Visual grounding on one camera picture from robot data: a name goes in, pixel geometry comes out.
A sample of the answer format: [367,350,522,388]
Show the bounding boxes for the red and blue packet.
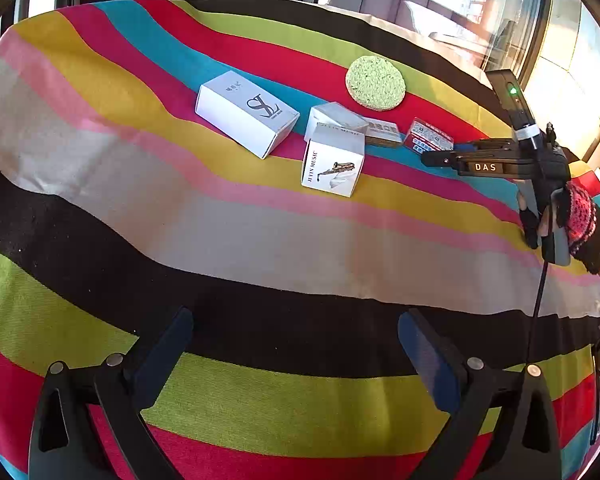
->
[404,117,455,154]

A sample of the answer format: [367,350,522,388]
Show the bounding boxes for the green round sponge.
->
[345,55,408,112]

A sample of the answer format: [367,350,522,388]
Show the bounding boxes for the white box with saxophone print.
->
[301,122,366,198]

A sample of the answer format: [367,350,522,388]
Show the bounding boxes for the black cable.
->
[526,259,549,367]

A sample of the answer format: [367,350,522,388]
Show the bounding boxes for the colourful striped tablecloth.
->
[0,0,600,480]

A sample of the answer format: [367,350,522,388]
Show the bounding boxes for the translucent plastic box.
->
[304,102,370,143]

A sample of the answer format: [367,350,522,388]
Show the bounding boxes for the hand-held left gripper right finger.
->
[397,308,563,480]

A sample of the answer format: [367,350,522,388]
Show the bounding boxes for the small brown box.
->
[364,117,405,149]

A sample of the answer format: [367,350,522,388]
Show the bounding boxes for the white box with black logo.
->
[195,71,301,160]

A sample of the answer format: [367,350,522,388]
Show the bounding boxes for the person's right hand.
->
[517,180,600,276]

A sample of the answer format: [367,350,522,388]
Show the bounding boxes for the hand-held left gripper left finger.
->
[27,306,195,480]

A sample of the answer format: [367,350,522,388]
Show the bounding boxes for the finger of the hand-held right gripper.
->
[421,151,521,177]
[452,139,521,155]

